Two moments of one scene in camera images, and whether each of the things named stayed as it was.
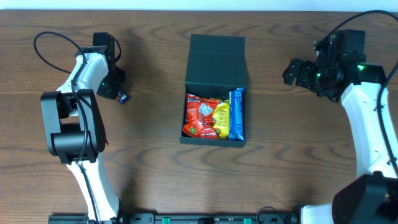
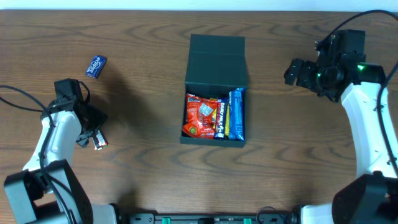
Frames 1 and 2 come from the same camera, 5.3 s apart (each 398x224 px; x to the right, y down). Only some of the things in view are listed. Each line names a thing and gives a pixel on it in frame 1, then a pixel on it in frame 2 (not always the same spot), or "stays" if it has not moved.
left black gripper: x=113 y=93 to x=101 y=117
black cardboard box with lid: x=215 y=65 stays
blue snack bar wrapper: x=236 y=114 stays
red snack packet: x=199 y=118 stays
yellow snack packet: x=221 y=116 stays
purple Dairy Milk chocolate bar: x=122 y=97 to x=221 y=118
